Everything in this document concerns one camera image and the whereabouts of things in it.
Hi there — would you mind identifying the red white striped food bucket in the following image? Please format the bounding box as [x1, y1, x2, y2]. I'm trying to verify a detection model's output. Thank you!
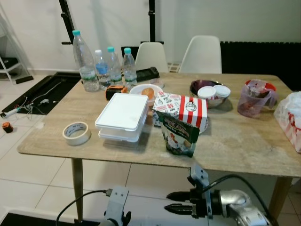
[151, 92, 208, 135]

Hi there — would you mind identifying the small clear water bottle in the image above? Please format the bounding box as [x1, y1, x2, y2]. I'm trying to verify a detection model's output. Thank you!
[122, 47, 138, 88]
[106, 46, 123, 87]

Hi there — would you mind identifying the large clear water bottle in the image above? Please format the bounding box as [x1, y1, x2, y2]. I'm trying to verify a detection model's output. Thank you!
[72, 30, 100, 92]

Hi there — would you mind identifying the orange fruit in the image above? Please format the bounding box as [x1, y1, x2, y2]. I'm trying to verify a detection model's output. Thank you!
[141, 87, 156, 99]

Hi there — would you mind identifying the orange black tape measure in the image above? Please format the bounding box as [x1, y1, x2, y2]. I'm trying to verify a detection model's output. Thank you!
[105, 85, 128, 100]

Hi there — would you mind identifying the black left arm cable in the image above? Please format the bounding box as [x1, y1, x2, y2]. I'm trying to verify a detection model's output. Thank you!
[55, 189, 113, 226]

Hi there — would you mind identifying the white bowl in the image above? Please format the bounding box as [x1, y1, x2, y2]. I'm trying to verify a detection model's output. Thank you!
[129, 84, 163, 106]

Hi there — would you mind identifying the black ribbed wall panel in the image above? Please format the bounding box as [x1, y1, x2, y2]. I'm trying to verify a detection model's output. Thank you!
[220, 41, 301, 91]

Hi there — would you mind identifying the masking tape roll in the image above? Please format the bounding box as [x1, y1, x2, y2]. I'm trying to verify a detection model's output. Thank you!
[63, 121, 92, 146]

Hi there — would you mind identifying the black stand pole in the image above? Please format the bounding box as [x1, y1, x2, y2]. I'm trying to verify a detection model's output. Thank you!
[148, 0, 164, 45]
[59, 0, 76, 45]

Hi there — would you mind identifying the black floor mat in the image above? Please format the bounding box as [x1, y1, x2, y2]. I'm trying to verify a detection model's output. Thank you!
[0, 72, 81, 116]

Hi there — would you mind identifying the purple measuring jug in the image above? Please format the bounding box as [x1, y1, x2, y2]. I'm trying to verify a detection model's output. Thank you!
[237, 79, 279, 117]

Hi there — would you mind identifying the white foam food box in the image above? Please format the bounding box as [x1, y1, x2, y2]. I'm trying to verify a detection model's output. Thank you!
[95, 92, 150, 143]

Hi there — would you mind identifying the black remote control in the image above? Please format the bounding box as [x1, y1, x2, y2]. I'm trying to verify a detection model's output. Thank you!
[135, 67, 160, 81]

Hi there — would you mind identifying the white plastic bag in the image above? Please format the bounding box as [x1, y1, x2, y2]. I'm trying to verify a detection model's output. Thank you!
[274, 91, 301, 153]

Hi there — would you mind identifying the white metal rack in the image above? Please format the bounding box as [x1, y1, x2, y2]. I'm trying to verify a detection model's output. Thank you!
[0, 19, 33, 85]

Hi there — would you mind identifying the metal bowl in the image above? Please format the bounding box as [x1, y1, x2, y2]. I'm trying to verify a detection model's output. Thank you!
[190, 79, 231, 108]

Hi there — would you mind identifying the small orange black object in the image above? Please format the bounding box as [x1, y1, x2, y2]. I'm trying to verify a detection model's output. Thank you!
[2, 121, 14, 134]

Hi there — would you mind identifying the light wooden dining table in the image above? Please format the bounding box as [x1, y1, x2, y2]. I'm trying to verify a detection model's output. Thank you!
[18, 72, 301, 226]

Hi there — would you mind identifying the small blue-label water bottle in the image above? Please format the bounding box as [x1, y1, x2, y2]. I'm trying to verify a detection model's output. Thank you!
[94, 49, 111, 90]

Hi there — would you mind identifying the white plastic chair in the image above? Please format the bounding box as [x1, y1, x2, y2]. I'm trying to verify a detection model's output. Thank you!
[179, 35, 222, 74]
[135, 42, 169, 73]

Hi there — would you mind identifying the green snack bag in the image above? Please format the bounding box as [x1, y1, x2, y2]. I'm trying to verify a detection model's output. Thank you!
[155, 109, 202, 158]

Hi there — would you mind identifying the white lidded cup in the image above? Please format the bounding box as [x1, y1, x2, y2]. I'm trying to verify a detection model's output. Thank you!
[198, 86, 216, 100]
[214, 85, 231, 99]

